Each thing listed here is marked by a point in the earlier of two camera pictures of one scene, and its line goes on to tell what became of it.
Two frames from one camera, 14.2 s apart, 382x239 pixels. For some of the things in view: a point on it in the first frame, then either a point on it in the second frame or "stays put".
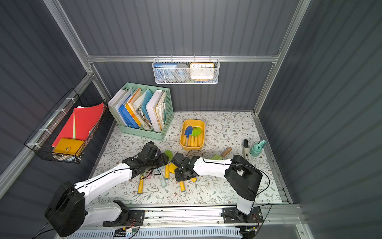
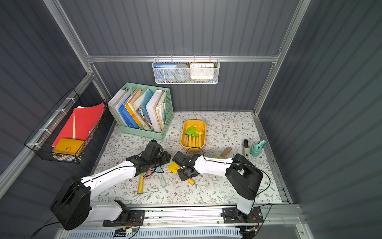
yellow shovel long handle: (172, 168) -> (200, 130)
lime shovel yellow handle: (169, 155) -> (190, 131)
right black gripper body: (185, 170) stays put
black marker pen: (246, 150) stays put
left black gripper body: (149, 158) stays put
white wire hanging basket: (186, 71) stays put
